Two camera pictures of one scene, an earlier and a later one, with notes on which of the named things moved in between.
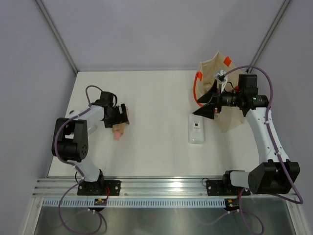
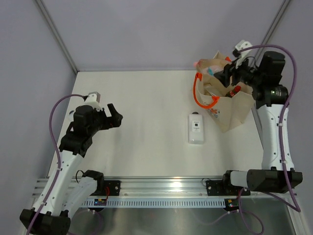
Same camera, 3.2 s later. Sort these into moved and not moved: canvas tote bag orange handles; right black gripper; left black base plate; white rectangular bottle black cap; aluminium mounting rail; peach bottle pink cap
Moved: right black gripper; peach bottle pink cap
Not moved: canvas tote bag orange handles; white rectangular bottle black cap; left black base plate; aluminium mounting rail
